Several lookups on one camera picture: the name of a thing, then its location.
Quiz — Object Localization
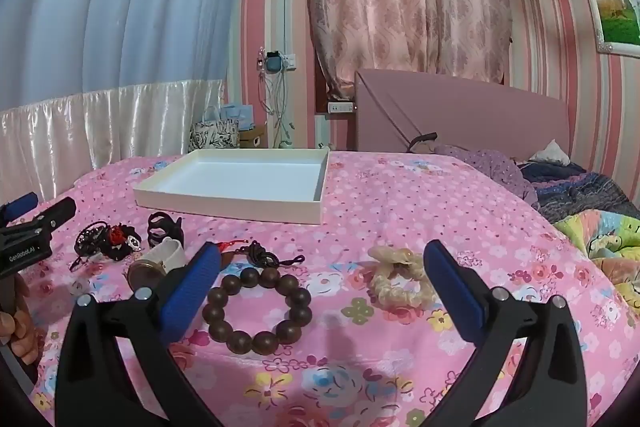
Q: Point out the shallow white tray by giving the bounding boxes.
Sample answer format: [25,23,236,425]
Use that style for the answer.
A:
[132,148,331,226]

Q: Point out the amber pendant red knot cord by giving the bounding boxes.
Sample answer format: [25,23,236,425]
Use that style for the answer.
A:
[217,237,306,269]

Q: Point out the brown cardboard box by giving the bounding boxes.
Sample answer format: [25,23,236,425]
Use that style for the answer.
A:
[238,127,266,150]

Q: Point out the pink floral bed sheet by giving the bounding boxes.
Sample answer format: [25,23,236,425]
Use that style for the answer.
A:
[15,149,640,427]

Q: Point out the black bag strap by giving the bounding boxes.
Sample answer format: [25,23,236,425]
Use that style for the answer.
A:
[405,132,439,153]

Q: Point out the dark patterned quilt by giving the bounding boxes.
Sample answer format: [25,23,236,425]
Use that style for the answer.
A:
[520,161,640,226]

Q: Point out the black braided leather bracelet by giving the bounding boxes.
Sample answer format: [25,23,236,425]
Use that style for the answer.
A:
[147,211,185,249]

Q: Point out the person's left hand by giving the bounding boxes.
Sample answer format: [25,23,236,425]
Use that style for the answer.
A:
[0,279,43,365]

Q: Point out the black hair tie red ornament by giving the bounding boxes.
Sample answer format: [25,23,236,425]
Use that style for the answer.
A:
[102,224,144,263]

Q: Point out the pink padded headboard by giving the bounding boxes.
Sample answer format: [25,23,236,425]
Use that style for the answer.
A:
[354,68,571,158]

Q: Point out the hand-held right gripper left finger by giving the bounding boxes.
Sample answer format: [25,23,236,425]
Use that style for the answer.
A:
[54,242,226,427]

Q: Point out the purple dotted pillow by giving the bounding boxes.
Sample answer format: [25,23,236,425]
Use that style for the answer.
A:
[432,144,539,208]

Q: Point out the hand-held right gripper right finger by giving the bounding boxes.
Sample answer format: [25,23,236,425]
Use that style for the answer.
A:
[422,239,588,427]

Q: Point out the framed wall picture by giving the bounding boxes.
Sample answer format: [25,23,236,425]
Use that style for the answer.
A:
[580,0,640,56]

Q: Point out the cartoon print blanket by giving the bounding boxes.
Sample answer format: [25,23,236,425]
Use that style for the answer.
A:
[552,208,640,324]

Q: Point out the white crumpled cloth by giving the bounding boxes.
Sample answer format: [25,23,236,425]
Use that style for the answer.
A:
[528,139,571,167]

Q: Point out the light blue paper bag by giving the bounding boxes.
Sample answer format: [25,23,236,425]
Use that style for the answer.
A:
[217,103,256,132]

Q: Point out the hanging charging cables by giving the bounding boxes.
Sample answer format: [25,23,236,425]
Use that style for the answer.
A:
[259,71,294,148]

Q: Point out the black beaded bracelet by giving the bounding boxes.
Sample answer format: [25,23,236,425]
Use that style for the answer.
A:
[70,221,108,271]

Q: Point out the white satin curtain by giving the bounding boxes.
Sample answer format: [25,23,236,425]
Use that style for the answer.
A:
[0,79,226,208]

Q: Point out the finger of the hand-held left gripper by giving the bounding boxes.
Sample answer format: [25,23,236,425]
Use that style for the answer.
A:
[15,197,77,238]
[0,193,40,223]

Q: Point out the brown wooden bead bracelet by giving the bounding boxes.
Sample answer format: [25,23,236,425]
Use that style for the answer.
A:
[201,267,313,356]

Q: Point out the white strap wrist watch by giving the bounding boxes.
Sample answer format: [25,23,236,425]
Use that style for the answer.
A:
[126,239,187,296]

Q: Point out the cream hair scrunchie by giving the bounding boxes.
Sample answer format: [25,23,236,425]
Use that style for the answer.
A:
[367,245,437,308]

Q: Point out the floral print paper bag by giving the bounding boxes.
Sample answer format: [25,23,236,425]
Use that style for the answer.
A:
[188,107,241,153]

